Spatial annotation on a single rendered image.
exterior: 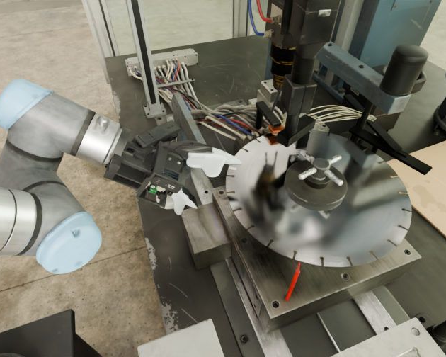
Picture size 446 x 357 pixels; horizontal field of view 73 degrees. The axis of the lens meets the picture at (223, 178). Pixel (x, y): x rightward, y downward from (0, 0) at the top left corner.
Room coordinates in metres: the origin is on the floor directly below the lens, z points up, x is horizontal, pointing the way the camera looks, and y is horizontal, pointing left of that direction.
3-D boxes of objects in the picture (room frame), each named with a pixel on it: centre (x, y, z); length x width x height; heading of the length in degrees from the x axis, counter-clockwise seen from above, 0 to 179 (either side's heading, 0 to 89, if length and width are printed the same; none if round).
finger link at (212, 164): (0.36, 0.01, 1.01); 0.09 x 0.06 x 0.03; 90
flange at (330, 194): (0.37, -0.17, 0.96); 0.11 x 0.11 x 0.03
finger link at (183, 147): (0.38, 0.06, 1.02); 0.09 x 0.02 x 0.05; 90
